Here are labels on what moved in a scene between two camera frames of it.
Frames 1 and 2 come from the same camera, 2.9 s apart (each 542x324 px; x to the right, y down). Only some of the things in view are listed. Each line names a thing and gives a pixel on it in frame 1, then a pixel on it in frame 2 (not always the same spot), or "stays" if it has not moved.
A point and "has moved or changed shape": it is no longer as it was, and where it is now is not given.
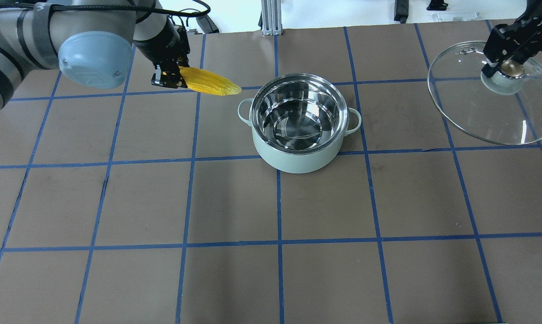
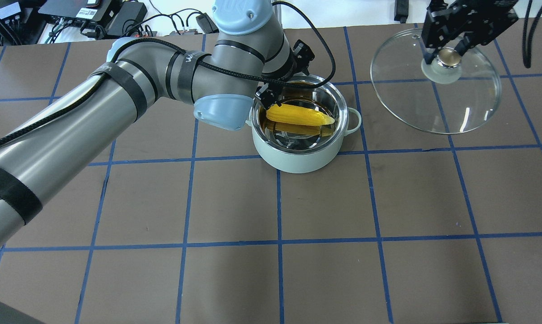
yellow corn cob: [201, 81] has moved or changed shape
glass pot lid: [519, 105] -> [454, 94]
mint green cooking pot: [299, 122] stays
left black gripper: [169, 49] -> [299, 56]
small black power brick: [206, 25] stays
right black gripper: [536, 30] -> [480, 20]
